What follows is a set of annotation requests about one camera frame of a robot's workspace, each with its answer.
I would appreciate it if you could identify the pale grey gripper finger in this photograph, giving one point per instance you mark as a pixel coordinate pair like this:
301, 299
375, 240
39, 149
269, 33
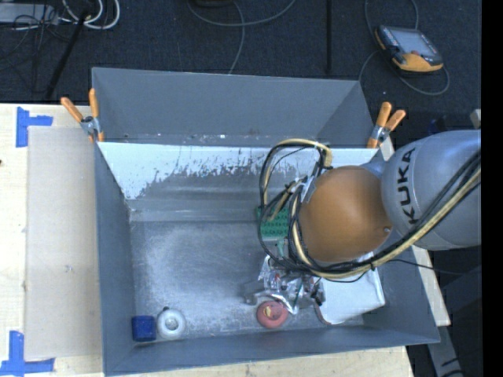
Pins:
288, 304
253, 293

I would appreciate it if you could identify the red toy apple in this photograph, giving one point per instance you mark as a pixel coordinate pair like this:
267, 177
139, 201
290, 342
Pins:
271, 315

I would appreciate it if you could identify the grey metal bin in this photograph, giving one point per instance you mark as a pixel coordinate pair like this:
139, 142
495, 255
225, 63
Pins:
196, 257

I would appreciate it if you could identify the white round cup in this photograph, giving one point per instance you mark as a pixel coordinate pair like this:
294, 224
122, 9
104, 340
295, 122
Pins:
171, 323

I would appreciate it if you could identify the blue cylinder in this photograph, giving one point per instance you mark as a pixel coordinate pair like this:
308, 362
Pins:
143, 328

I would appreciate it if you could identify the pale flat board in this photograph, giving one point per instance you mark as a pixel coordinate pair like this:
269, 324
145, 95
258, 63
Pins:
59, 230

